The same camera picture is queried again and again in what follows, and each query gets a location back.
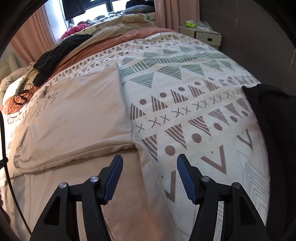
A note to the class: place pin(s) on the white nightstand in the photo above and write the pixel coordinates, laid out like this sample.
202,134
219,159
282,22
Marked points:
208,37

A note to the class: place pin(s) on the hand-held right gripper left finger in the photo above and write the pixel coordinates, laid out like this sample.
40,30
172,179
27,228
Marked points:
114,178

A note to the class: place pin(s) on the pink fluffy cloth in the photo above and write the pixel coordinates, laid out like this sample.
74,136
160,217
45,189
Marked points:
71,31

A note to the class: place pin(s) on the black cloth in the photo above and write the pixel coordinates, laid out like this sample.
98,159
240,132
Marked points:
272,129

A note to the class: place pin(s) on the pink curtain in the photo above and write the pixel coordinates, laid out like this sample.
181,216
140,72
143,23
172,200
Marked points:
32,41
175,14

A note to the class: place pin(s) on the geometric patterned bed blanket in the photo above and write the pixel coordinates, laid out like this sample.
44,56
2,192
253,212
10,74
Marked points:
196,104

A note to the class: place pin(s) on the green yellow packet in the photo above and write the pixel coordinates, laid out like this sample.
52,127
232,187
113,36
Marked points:
190,23

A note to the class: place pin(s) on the beige jacket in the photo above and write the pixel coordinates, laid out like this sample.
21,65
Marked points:
81,111

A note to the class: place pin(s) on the beige duvet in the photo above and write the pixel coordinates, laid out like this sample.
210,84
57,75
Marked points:
120,25

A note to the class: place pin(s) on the white pillow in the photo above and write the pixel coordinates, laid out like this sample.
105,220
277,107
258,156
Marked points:
12,89

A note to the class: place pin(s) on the black hanging jacket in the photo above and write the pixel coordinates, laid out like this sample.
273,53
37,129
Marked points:
74,9

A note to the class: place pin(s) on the black framed window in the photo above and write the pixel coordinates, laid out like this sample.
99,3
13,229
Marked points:
116,4

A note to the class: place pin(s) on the black knit sweater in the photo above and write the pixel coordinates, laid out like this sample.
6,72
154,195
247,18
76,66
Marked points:
57,54

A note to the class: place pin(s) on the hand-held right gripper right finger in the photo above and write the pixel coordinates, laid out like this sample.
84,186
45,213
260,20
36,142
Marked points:
186,180

